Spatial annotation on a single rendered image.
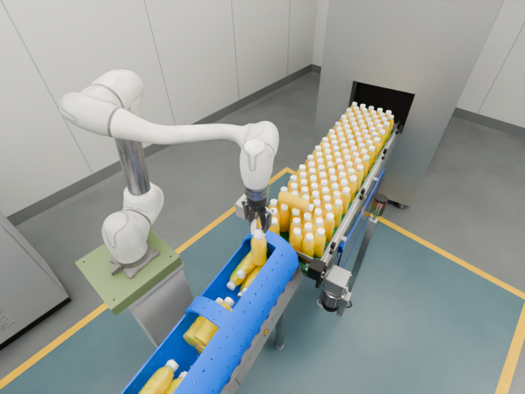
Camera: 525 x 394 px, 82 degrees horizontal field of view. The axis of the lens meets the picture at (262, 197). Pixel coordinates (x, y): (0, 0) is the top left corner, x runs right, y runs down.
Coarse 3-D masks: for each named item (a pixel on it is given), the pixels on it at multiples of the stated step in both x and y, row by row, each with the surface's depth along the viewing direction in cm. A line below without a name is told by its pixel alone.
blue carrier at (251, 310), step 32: (288, 256) 135; (224, 288) 142; (256, 288) 121; (192, 320) 129; (224, 320) 111; (256, 320) 118; (160, 352) 117; (192, 352) 126; (224, 352) 106; (128, 384) 107; (192, 384) 98; (224, 384) 108
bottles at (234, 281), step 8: (240, 264) 146; (232, 272) 144; (256, 272) 139; (232, 280) 141; (240, 280) 141; (248, 280) 137; (232, 288) 140; (240, 296) 141; (184, 336) 122; (192, 344) 122; (200, 344) 118; (200, 352) 125; (168, 360) 118; (184, 376) 111; (176, 384) 108; (168, 392) 106
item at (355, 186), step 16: (352, 112) 250; (368, 112) 249; (336, 128) 232; (352, 128) 231; (368, 128) 231; (384, 128) 231; (320, 144) 219; (384, 144) 240; (352, 160) 205; (368, 160) 201; (336, 176) 196; (320, 192) 182; (352, 192) 190; (320, 208) 173; (336, 208) 172; (336, 224) 180
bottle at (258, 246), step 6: (252, 240) 127; (258, 240) 125; (264, 240) 127; (252, 246) 128; (258, 246) 126; (264, 246) 128; (252, 252) 131; (258, 252) 129; (264, 252) 130; (252, 258) 134; (258, 258) 132; (264, 258) 133; (258, 264) 135
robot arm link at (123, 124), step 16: (112, 112) 95; (128, 112) 98; (112, 128) 95; (128, 128) 95; (144, 128) 96; (160, 128) 98; (176, 128) 100; (192, 128) 102; (208, 128) 105; (224, 128) 107; (240, 128) 108; (256, 128) 107; (272, 128) 110; (160, 144) 100; (240, 144) 109; (272, 144) 105
